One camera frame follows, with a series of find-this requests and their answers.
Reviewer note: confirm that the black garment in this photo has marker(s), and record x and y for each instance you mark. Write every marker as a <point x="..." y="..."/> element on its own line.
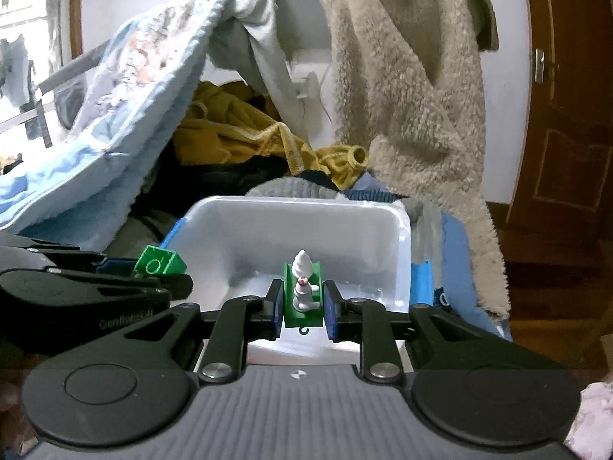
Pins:
<point x="215" y="172"/>

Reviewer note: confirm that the grey garment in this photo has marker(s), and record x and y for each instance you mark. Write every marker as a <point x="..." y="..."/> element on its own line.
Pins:
<point x="268" y="52"/>

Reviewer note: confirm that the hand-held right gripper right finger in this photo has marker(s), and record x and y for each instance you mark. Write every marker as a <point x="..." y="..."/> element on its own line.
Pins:
<point x="331" y="310"/>

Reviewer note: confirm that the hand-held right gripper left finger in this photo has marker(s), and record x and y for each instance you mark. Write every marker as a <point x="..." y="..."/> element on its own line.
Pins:
<point x="276" y="310"/>

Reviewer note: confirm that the pink cloth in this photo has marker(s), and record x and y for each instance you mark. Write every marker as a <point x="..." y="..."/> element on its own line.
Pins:
<point x="591" y="421"/>

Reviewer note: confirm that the green toy block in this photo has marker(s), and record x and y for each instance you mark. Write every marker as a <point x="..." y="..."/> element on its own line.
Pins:
<point x="160" y="263"/>

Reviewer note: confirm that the mustard yellow garment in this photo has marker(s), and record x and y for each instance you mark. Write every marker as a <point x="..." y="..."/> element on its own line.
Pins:
<point x="249" y="139"/>

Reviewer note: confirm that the blue cloth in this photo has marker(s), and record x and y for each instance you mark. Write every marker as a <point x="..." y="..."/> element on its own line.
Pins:
<point x="455" y="273"/>

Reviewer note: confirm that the window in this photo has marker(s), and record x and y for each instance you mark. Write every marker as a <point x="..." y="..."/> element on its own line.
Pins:
<point x="28" y="48"/>

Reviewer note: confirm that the beige fleece blanket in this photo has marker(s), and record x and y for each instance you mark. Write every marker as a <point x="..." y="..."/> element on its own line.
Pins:
<point x="412" y="120"/>

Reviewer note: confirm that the white plastic container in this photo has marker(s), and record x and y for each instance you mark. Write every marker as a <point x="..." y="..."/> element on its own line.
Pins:
<point x="297" y="244"/>

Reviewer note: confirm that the green toy with white figure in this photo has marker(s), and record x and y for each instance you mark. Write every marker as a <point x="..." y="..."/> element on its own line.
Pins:
<point x="302" y="292"/>

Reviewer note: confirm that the light blue printed blanket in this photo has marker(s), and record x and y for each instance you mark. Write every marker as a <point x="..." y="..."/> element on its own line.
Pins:
<point x="100" y="110"/>

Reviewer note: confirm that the wooden door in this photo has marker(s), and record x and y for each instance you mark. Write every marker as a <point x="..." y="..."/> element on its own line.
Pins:
<point x="565" y="100"/>

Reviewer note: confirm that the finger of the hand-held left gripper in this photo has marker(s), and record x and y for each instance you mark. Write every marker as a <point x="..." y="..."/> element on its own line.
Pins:
<point x="115" y="265"/>
<point x="158" y="283"/>

